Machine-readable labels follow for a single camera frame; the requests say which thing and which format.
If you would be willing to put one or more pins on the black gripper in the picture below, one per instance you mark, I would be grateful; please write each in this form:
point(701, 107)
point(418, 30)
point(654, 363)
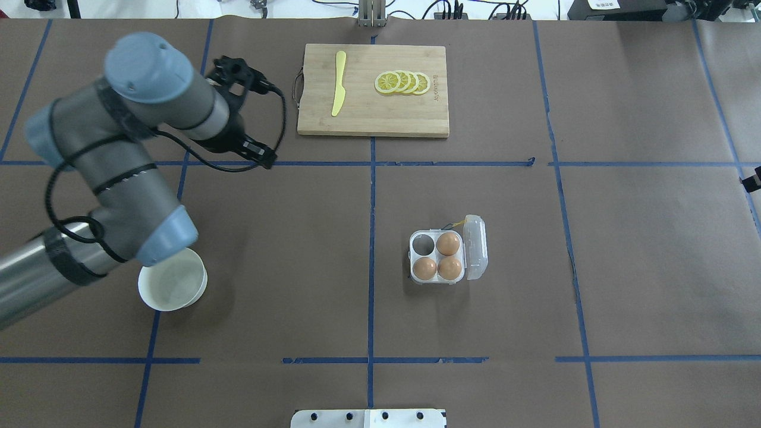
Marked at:
point(233, 136)

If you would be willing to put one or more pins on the brown egg from bowl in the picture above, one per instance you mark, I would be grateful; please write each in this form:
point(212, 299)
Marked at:
point(424, 268)

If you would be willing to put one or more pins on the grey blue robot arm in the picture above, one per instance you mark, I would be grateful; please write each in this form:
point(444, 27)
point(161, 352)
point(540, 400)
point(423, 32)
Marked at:
point(105, 199)

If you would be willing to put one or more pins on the clear plastic egg box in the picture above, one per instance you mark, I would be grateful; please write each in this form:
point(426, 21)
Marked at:
point(445, 256)

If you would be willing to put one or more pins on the brown egg far in box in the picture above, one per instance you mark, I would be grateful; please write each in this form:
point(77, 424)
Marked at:
point(448, 243)

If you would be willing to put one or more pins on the brown egg in box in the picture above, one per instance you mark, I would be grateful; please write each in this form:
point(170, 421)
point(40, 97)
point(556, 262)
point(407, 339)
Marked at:
point(448, 243)
point(450, 268)

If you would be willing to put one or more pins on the brown egg near in box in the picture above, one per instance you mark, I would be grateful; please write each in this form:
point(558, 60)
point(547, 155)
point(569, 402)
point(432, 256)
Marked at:
point(450, 268)

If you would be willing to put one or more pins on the bamboo cutting board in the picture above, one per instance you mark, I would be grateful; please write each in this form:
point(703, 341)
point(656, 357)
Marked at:
point(367, 113)

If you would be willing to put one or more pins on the yellow plastic knife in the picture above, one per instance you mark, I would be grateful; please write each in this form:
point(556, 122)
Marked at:
point(339, 89)

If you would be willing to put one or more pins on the lemon slice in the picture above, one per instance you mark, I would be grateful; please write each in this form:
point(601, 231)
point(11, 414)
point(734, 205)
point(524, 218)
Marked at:
point(412, 82)
point(423, 84)
point(388, 82)
point(404, 79)

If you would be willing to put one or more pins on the white paper bowl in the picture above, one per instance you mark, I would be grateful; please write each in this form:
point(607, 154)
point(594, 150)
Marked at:
point(174, 283)

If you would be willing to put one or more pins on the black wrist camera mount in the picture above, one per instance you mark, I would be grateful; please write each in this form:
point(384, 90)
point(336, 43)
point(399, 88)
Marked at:
point(234, 79)

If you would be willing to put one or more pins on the aluminium frame post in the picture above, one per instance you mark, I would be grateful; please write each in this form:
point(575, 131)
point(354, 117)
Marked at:
point(372, 13)

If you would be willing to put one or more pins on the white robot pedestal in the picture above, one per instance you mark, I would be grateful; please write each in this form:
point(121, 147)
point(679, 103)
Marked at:
point(394, 417)

